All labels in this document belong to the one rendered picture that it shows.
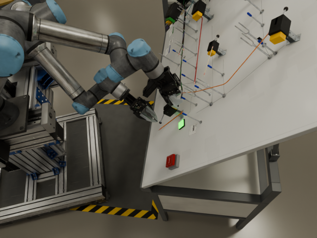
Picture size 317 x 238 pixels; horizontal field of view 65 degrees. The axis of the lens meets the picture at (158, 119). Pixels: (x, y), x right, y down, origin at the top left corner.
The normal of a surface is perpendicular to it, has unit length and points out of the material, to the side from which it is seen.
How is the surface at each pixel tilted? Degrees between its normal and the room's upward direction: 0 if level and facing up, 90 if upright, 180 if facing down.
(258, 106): 50
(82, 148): 0
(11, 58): 85
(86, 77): 0
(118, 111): 0
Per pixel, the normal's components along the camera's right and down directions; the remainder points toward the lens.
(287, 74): -0.83, -0.38
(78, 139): -0.11, -0.53
